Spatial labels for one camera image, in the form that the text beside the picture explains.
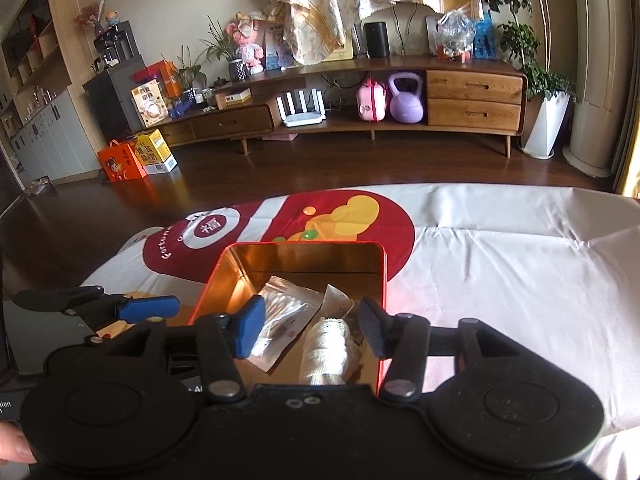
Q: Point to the clear face mask packet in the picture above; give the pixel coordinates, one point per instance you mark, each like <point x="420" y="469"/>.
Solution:
<point x="285" y="310"/>

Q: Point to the vase with dried flowers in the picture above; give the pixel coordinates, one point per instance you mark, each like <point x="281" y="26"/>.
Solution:
<point x="97" y="17"/>

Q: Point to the wooden shelf unit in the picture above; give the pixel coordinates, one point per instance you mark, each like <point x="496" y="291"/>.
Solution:
<point x="55" y="60"/>

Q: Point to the orange carton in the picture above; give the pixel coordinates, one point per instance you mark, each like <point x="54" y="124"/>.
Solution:
<point x="122" y="162"/>

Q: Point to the cream snack box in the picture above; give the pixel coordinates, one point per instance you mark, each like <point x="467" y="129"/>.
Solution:
<point x="150" y="105"/>

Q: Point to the white standing air conditioner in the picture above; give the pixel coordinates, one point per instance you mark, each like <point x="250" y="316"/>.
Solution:
<point x="595" y="60"/>

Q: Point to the pink toy case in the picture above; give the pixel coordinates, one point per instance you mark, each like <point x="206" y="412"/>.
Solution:
<point x="372" y="102"/>

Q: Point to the red orange gift box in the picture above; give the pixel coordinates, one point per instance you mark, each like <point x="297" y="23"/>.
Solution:
<point x="160" y="72"/>

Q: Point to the red tin box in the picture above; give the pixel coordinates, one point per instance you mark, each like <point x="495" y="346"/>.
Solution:
<point x="300" y="260"/>

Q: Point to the blue bag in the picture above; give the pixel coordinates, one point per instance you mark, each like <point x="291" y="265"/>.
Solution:
<point x="484" y="37"/>

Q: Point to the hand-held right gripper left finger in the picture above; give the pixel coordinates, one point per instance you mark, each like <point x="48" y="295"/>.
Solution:
<point x="250" y="327"/>

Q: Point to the white gauze roll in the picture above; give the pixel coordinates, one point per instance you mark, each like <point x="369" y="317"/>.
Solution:
<point x="327" y="350"/>

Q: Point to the blue toy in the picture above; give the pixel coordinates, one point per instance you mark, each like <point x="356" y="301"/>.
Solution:
<point x="180" y="110"/>

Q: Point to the person's left hand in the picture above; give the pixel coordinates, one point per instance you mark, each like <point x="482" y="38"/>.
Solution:
<point x="15" y="445"/>

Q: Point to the small cream box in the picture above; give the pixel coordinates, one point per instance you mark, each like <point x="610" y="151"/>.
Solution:
<point x="233" y="98"/>

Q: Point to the wooden television cabinet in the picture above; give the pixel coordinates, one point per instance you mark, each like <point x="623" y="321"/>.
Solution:
<point x="475" y="102"/>

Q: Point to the white router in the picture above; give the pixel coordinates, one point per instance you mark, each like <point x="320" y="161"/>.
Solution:
<point x="302" y="117"/>

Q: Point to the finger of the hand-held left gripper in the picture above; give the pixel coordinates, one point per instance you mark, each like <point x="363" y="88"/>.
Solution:
<point x="150" y="308"/>

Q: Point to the clear plastic bag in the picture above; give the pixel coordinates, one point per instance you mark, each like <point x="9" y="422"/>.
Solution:
<point x="454" y="35"/>

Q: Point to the pink doll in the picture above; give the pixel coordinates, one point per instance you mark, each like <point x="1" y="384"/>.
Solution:
<point x="246" y="42"/>

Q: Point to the white planter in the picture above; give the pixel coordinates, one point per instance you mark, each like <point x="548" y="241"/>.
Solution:
<point x="547" y="125"/>

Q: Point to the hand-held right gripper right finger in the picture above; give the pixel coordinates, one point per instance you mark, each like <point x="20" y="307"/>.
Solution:
<point x="372" y="327"/>

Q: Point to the printed white red tablecloth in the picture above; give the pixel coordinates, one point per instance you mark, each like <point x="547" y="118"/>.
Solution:
<point x="500" y="270"/>

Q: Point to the yellow carton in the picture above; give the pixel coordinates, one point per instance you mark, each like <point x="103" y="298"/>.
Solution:
<point x="156" y="152"/>

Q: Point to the white paper packet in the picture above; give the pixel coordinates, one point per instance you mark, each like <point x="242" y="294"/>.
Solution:
<point x="337" y="302"/>

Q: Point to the black speaker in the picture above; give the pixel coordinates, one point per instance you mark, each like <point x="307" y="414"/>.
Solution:
<point x="376" y="40"/>

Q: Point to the black coffee machine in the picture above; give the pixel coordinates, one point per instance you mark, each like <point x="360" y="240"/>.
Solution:
<point x="117" y="45"/>

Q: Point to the potted orchid plant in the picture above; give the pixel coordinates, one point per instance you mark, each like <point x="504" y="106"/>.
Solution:
<point x="237" y="69"/>

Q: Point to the purple kettlebell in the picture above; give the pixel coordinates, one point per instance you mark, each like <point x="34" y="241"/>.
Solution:
<point x="406" y="105"/>

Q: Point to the black cabinet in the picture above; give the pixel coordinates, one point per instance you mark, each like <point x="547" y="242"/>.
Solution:
<point x="112" y="105"/>

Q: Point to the yellow curtain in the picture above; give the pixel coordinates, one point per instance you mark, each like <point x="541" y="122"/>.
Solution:
<point x="630" y="160"/>

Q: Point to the cartoon picture card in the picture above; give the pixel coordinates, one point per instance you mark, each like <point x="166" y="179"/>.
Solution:
<point x="277" y="47"/>

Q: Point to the small potted plant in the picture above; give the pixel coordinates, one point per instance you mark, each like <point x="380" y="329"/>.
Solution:
<point x="189" y="77"/>

